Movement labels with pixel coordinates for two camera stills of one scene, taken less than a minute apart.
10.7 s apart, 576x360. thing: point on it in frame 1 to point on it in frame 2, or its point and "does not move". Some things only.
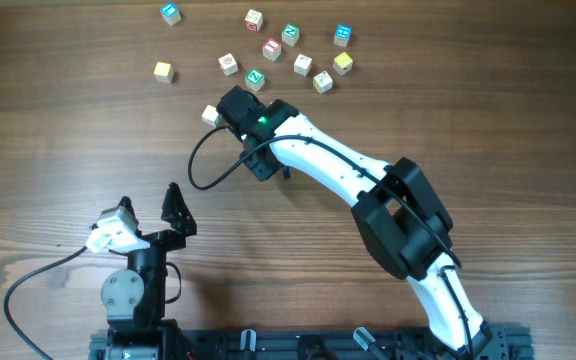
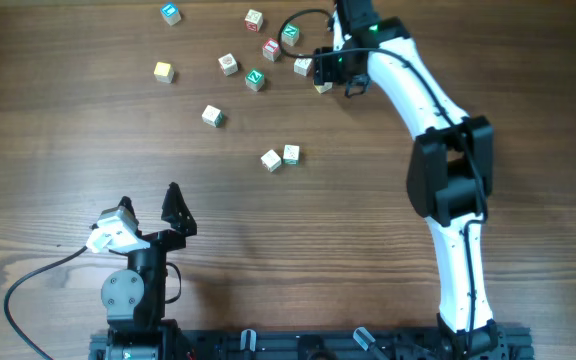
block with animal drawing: (323, 83) does not move
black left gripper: (180, 223) does not move
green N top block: (290, 34) does not move
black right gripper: (261, 170) to (325, 72)
